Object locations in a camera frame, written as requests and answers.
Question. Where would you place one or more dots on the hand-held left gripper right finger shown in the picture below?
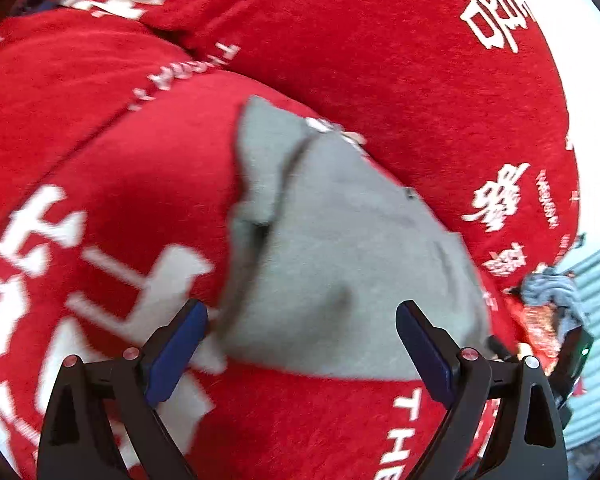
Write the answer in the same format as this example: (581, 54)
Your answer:
(425, 355)

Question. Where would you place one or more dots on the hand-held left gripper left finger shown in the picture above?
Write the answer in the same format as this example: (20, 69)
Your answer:
(177, 347)

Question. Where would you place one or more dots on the grey small garment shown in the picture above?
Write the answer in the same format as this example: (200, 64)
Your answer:
(340, 240)

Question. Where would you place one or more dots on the red patterned cloth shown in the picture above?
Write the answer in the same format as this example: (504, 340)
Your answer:
(537, 325)

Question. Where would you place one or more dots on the blue-grey crumpled cloth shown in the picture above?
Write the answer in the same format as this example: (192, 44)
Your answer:
(550, 287)

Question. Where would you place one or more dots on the red printed blanket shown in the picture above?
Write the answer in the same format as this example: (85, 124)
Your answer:
(105, 110)

